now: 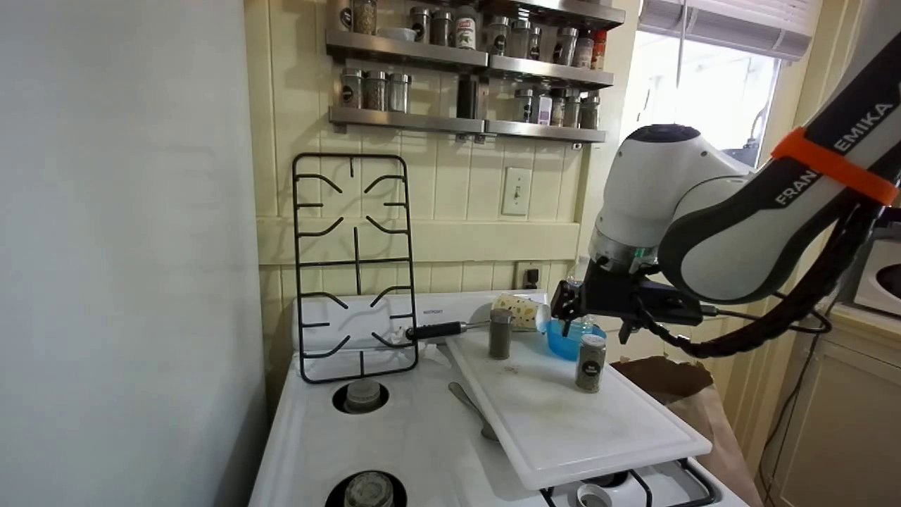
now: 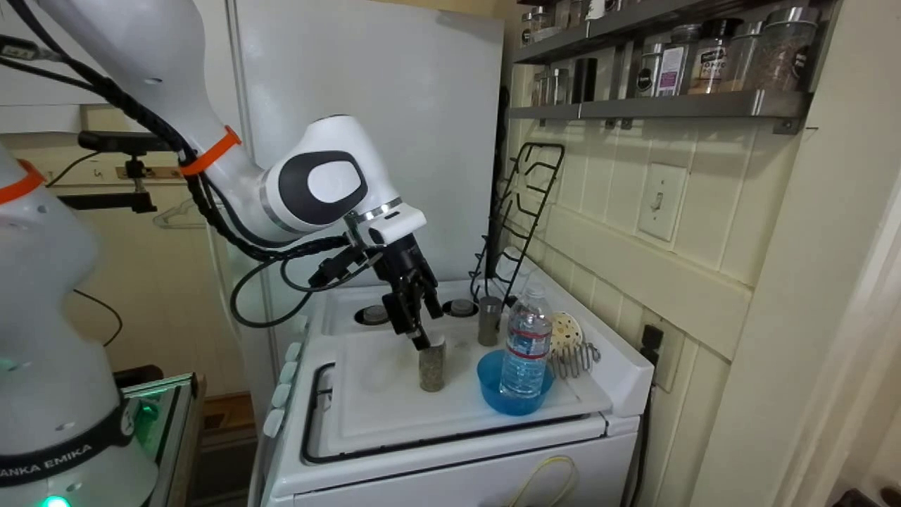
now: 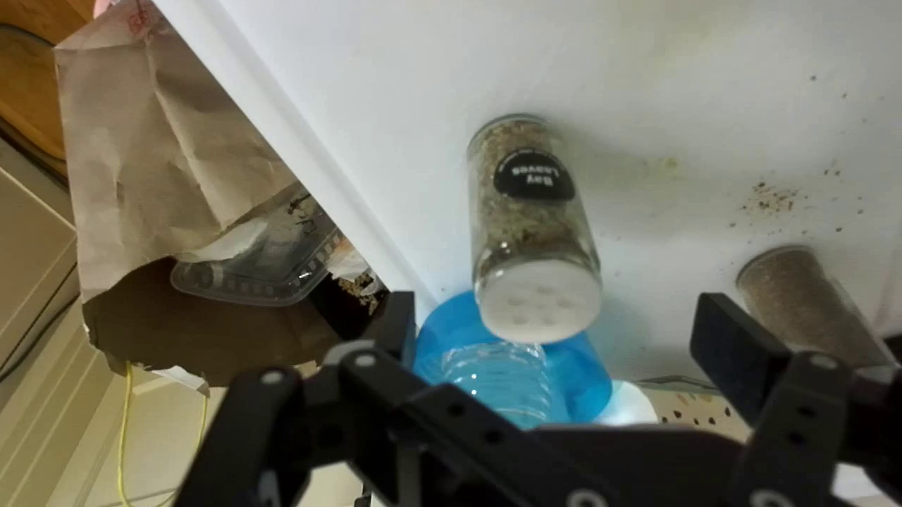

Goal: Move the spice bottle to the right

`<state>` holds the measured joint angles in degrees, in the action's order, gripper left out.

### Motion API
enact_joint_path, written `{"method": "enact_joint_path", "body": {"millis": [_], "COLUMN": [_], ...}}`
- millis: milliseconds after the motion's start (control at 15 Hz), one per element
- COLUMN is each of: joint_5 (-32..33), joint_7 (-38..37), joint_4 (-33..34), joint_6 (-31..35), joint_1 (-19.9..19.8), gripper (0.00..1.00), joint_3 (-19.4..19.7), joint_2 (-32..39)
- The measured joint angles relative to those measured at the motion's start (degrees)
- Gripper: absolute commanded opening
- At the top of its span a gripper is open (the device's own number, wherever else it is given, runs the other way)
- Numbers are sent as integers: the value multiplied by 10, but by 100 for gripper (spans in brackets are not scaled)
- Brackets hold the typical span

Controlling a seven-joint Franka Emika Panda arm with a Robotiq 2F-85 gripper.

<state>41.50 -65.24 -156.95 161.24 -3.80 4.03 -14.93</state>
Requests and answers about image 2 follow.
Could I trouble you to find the spice jar with pink label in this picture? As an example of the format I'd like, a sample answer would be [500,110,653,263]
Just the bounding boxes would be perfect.
[656,38,693,100]

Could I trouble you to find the large white panel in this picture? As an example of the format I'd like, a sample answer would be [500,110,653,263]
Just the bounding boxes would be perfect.
[227,0,506,294]

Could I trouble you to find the dark spice jar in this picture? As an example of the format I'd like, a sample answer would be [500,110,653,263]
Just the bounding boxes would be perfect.
[570,56,603,106]

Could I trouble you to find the white wall outlet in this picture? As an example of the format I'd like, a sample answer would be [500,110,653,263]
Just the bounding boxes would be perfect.
[644,327,686,396]

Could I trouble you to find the round stove burner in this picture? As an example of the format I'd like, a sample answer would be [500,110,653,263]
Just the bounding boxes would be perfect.
[352,301,394,330]
[441,294,482,320]

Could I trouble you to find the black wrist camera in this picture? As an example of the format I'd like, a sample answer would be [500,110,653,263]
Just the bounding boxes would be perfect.
[307,244,373,289]

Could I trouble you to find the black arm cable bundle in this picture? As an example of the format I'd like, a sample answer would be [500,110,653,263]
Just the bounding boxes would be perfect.
[0,0,380,332]

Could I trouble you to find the orange cable strap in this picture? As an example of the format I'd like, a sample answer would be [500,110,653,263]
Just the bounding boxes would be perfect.
[176,124,245,183]
[0,158,48,207]

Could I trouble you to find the large clear glass jar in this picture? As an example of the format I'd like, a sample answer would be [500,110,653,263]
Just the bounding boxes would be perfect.
[749,3,822,94]

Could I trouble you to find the black camera on stand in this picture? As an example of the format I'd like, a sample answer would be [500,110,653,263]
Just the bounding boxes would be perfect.
[51,127,180,215]

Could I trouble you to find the small glass spice jar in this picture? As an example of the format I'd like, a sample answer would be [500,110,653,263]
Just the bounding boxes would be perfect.
[628,41,663,100]
[548,58,576,106]

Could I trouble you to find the metal wire whisk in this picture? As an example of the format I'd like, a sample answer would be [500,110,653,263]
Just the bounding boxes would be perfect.
[548,339,606,382]

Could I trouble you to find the beige dotted round sponge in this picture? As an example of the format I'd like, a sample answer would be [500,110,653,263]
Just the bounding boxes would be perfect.
[548,311,587,358]

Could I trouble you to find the white light switch plate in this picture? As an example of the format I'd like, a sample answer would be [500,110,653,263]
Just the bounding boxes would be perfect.
[635,163,689,248]

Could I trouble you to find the spice bottle with white cap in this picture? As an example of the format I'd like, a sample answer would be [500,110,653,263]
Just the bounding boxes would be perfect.
[417,339,452,393]

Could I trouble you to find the glass spice jar brown contents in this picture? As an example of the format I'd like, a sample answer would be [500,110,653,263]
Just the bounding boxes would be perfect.
[686,18,745,97]

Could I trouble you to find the black wire stove grate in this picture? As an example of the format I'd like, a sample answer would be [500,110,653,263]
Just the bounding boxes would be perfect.
[466,138,569,308]

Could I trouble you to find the grey wall shelf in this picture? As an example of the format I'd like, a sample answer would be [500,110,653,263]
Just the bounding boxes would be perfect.
[504,89,817,134]
[510,0,786,68]

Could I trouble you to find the clear plastic water bottle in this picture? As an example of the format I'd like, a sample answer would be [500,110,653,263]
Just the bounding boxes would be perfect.
[494,299,555,404]

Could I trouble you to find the white cutting board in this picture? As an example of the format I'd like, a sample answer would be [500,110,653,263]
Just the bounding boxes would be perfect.
[328,327,591,449]

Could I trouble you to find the black power plug cord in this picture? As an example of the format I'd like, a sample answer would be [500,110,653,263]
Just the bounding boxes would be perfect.
[621,320,667,507]

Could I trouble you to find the white stove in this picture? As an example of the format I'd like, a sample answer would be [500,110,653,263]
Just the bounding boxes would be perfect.
[247,263,656,507]

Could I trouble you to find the robot control box green light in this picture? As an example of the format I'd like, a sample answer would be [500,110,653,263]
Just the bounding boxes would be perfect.
[109,369,204,507]

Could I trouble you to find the blue plastic bowl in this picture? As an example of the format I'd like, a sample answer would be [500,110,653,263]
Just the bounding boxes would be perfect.
[473,346,558,418]

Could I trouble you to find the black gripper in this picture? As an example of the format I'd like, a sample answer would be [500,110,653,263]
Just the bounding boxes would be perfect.
[368,234,449,353]

